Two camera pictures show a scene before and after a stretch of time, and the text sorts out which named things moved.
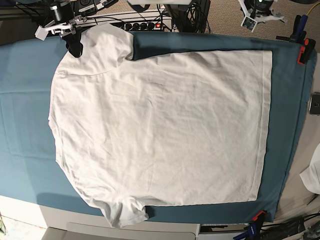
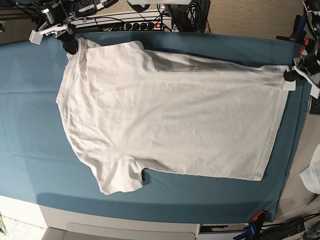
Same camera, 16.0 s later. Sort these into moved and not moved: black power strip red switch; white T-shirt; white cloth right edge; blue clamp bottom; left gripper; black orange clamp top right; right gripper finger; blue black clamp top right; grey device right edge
Moved: left gripper; white T-shirt; right gripper finger
Not moved: black power strip red switch; blue black clamp top right; blue clamp bottom; grey device right edge; black orange clamp top right; white cloth right edge
